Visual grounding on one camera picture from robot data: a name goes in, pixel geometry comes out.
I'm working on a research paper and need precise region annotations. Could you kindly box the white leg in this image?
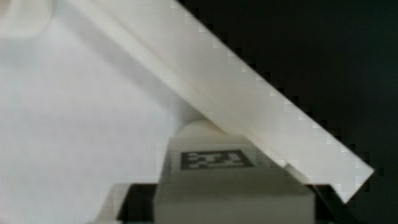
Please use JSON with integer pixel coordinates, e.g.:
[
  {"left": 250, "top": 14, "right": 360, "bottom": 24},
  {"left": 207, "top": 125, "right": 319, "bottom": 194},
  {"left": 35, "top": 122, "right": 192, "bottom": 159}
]
[{"left": 154, "top": 120, "right": 314, "bottom": 224}]

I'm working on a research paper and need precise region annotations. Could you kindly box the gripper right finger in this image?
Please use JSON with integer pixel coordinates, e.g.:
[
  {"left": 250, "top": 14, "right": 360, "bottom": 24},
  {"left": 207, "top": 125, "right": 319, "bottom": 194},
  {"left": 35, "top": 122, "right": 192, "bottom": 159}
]
[{"left": 309, "top": 185, "right": 362, "bottom": 224}]

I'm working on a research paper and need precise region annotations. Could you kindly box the white square tabletop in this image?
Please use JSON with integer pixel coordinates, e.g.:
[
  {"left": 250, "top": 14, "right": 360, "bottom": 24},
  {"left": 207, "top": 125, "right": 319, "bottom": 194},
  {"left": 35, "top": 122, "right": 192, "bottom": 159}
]
[{"left": 0, "top": 0, "right": 373, "bottom": 224}]

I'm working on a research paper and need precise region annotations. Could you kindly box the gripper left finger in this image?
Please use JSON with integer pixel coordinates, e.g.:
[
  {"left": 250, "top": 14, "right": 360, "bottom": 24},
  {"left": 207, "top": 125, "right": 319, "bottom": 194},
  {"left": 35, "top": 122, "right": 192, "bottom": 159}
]
[{"left": 94, "top": 183, "right": 156, "bottom": 224}]

